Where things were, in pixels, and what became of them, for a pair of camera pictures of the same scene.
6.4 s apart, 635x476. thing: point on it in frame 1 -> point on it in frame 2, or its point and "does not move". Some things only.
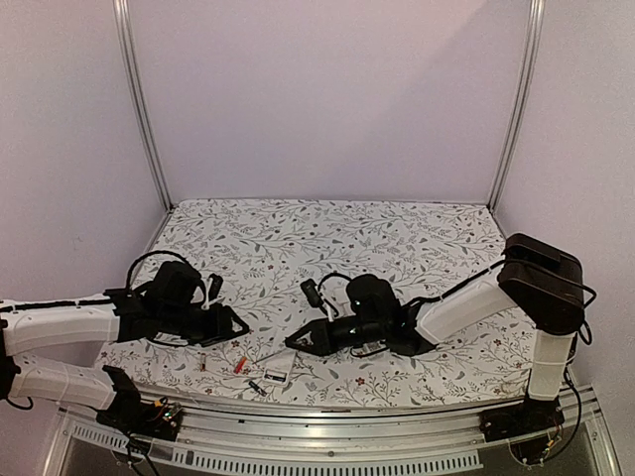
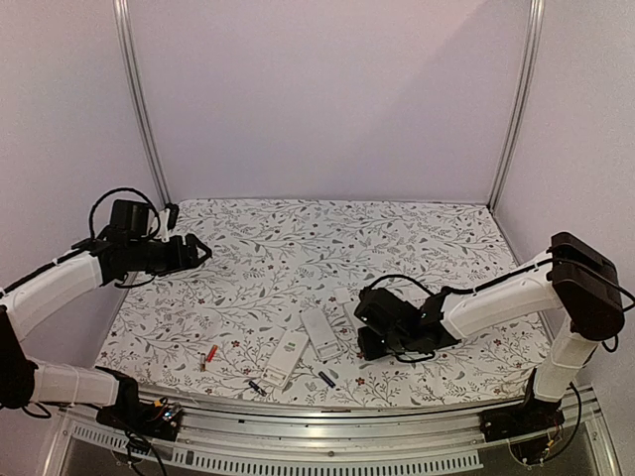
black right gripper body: x=330 y=343 -> x=372 y=350
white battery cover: x=340 y=296 does not move
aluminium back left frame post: x=122 y=26 does not move
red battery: x=239 y=364 -> x=212 y=352
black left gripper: x=220 y=325 -> x=180 y=260
